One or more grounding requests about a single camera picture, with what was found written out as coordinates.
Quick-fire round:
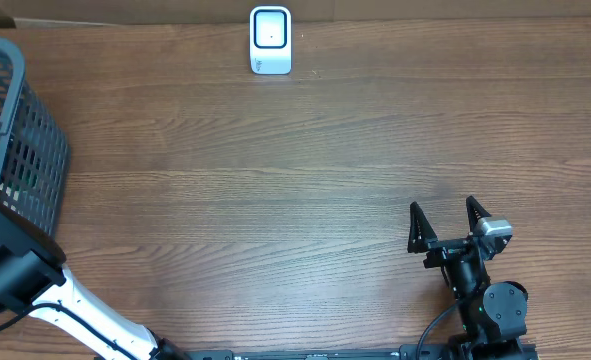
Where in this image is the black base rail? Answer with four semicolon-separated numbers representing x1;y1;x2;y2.
185;344;540;360

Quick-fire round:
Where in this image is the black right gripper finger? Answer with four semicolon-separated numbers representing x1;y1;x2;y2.
466;195;491;232
407;202;438;253

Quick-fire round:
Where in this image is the grey plastic mesh basket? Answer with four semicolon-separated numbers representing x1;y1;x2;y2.
0;37;71;236

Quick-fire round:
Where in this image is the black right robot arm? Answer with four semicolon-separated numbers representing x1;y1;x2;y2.
406;196;538;359

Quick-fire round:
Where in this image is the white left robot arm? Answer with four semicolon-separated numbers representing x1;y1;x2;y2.
0;204;188;360

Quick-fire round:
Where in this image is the white barcode scanner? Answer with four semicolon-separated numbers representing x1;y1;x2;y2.
249;5;292;75

